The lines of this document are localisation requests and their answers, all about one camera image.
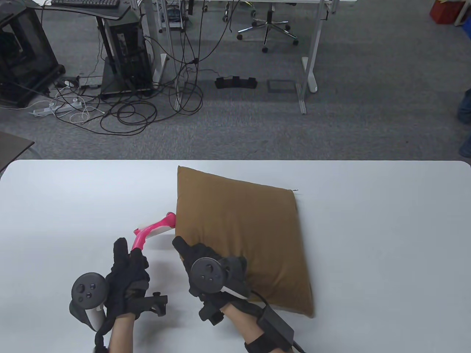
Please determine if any person's right hand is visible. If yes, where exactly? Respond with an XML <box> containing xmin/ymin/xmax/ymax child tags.
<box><xmin>172</xmin><ymin>236</ymin><xmax>251</xmax><ymax>309</ymax></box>

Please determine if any person's left hand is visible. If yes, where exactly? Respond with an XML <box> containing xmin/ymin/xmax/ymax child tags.
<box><xmin>105</xmin><ymin>238</ymin><xmax>151</xmax><ymax>320</ymax></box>

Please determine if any brown square pillow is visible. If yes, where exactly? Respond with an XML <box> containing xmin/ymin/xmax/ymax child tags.
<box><xmin>173</xmin><ymin>165</ymin><xmax>315</xmax><ymax>318</ymax></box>

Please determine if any pink lint roller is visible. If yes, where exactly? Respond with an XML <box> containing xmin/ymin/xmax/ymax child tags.
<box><xmin>132</xmin><ymin>212</ymin><xmax>177</xmax><ymax>252</ymax></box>

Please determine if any person's right forearm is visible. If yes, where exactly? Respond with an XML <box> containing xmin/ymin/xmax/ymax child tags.
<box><xmin>221</xmin><ymin>302</ymin><xmax>291</xmax><ymax>353</ymax></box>

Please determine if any person's left forearm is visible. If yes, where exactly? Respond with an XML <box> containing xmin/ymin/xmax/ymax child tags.
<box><xmin>107</xmin><ymin>314</ymin><xmax>135</xmax><ymax>353</ymax></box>

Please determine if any black and white controller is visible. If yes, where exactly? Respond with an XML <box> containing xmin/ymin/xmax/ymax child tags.
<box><xmin>190</xmin><ymin>258</ymin><xmax>251</xmax><ymax>300</ymax></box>
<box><xmin>69</xmin><ymin>272</ymin><xmax>110</xmax><ymax>331</ymax></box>

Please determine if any black wrist box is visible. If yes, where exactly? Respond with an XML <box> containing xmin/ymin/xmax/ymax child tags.
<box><xmin>256</xmin><ymin>305</ymin><xmax>295</xmax><ymax>344</ymax></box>

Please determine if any black foot pedal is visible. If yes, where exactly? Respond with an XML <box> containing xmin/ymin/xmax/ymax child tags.
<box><xmin>215</xmin><ymin>76</ymin><xmax>258</xmax><ymax>89</ymax></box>

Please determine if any dark brown table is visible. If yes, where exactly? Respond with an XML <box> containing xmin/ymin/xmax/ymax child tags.
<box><xmin>0</xmin><ymin>132</ymin><xmax>35</xmax><ymax>173</ymax></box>

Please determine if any white desk leg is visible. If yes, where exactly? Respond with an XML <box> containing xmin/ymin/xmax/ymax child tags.
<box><xmin>301</xmin><ymin>0</ymin><xmax>332</xmax><ymax>93</ymax></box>
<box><xmin>140</xmin><ymin>0</ymin><xmax>168</xmax><ymax>86</ymax></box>

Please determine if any white power strip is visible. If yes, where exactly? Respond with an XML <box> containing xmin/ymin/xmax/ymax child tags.
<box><xmin>29</xmin><ymin>99</ymin><xmax>83</xmax><ymax>117</ymax></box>

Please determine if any grey power strip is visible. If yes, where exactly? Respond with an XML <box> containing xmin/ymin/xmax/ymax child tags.
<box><xmin>55</xmin><ymin>75</ymin><xmax>103</xmax><ymax>89</ymax></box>

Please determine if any black computer tower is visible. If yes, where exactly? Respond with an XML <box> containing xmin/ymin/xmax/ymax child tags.
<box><xmin>105</xmin><ymin>18</ymin><xmax>153</xmax><ymax>92</ymax></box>

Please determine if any chrome chair base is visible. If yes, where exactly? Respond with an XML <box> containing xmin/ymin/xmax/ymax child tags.
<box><xmin>222</xmin><ymin>0</ymin><xmax>257</xmax><ymax>22</ymax></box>

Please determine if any office chair with chrome base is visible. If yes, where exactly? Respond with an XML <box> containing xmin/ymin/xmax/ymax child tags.
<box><xmin>237</xmin><ymin>0</ymin><xmax>299</xmax><ymax>54</ymax></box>

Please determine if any black glass computer case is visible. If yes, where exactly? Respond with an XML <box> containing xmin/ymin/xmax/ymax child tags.
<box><xmin>0</xmin><ymin>6</ymin><xmax>66</xmax><ymax>108</ymax></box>

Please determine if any black desk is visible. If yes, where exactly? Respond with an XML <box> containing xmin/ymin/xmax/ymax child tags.
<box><xmin>23</xmin><ymin>0</ymin><xmax>155</xmax><ymax>100</ymax></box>

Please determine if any black keyboard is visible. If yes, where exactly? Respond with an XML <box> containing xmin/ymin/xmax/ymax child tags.
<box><xmin>51</xmin><ymin>0</ymin><xmax>121</xmax><ymax>8</ymax></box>

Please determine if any red box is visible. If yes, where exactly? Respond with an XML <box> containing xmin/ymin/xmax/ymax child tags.
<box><xmin>430</xmin><ymin>0</ymin><xmax>467</xmax><ymax>25</ymax></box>

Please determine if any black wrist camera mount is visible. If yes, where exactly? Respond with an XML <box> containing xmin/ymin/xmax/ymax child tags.
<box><xmin>136</xmin><ymin>292</ymin><xmax>169</xmax><ymax>318</ymax></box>
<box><xmin>199</xmin><ymin>300</ymin><xmax>224</xmax><ymax>326</ymax></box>

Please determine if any tangle of black cables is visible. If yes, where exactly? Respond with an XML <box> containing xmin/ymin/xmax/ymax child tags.
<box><xmin>40</xmin><ymin>0</ymin><xmax>240</xmax><ymax>136</ymax></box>

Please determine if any white cable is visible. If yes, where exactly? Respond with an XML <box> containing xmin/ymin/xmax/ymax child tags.
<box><xmin>70</xmin><ymin>105</ymin><xmax>105</xmax><ymax>124</ymax></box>

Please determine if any silver aluminium rail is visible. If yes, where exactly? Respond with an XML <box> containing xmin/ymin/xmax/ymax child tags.
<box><xmin>295</xmin><ymin>83</ymin><xmax>307</xmax><ymax>115</ymax></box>

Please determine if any silver aluminium post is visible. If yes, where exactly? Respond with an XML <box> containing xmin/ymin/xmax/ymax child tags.
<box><xmin>158</xmin><ymin>0</ymin><xmax>181</xmax><ymax>111</ymax></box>

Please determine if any white shelf frame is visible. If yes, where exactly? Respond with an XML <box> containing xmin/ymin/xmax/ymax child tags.
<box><xmin>454</xmin><ymin>0</ymin><xmax>471</xmax><ymax>27</ymax></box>

